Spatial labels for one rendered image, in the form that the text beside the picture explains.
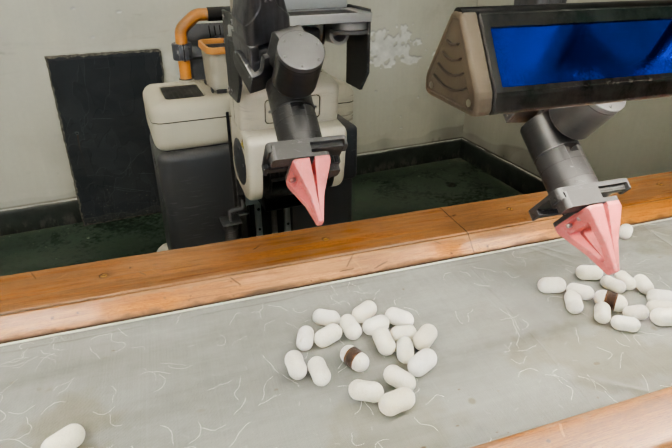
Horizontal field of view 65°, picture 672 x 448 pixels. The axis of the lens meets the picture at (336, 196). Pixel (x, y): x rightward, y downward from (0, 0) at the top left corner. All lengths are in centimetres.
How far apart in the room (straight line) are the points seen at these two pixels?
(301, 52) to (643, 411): 50
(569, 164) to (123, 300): 56
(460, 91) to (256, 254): 43
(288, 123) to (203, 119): 70
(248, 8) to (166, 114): 69
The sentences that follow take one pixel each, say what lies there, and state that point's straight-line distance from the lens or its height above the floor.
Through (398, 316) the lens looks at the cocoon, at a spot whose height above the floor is 76.
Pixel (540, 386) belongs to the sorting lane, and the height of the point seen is 74.
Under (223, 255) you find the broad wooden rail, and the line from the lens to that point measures 75.
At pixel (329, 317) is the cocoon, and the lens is 64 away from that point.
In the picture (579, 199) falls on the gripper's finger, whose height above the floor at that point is 90.
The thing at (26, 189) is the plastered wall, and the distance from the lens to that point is 264.
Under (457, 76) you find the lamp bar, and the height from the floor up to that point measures 106.
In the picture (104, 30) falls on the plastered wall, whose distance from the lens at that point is 245.
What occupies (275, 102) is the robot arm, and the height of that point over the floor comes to 97.
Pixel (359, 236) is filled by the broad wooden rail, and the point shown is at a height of 76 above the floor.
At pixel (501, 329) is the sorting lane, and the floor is 74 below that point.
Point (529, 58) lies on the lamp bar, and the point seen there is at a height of 108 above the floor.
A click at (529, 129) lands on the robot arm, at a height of 95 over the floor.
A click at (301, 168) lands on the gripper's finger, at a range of 62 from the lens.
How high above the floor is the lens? 115
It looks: 26 degrees down
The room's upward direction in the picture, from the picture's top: straight up
